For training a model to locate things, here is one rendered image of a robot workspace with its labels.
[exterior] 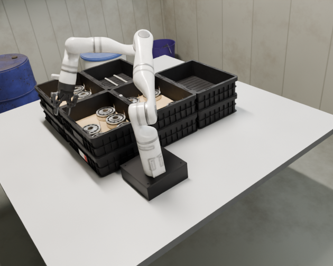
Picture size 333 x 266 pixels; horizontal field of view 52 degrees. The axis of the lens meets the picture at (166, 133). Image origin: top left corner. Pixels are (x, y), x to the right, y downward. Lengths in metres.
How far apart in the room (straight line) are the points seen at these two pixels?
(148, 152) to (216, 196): 0.34
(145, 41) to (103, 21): 2.56
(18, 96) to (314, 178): 2.50
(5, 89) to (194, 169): 2.06
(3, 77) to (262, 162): 2.28
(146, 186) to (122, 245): 0.26
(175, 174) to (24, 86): 2.07
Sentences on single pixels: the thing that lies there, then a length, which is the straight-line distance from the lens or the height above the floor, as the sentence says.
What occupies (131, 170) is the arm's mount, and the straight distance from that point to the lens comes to 1.53.
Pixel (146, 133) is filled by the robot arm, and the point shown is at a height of 0.99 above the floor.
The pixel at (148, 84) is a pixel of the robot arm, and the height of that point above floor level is 1.14.
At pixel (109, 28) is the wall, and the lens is 4.16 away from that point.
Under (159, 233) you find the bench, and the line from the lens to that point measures 1.35.
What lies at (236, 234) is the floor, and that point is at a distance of 2.26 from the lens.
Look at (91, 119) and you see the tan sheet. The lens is 1.87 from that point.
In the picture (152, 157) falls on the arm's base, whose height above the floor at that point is 0.88.
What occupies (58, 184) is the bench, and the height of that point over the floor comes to 0.70.
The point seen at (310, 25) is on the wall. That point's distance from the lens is 3.18.
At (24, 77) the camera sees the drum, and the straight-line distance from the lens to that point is 3.26.
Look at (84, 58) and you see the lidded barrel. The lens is 3.60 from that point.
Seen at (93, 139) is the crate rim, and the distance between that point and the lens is 1.51.
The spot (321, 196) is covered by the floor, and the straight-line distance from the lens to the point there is 2.60.
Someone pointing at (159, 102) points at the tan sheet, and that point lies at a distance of 1.92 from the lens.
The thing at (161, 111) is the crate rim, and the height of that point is 0.92.
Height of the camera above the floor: 1.71
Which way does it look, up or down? 32 degrees down
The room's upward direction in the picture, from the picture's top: 6 degrees counter-clockwise
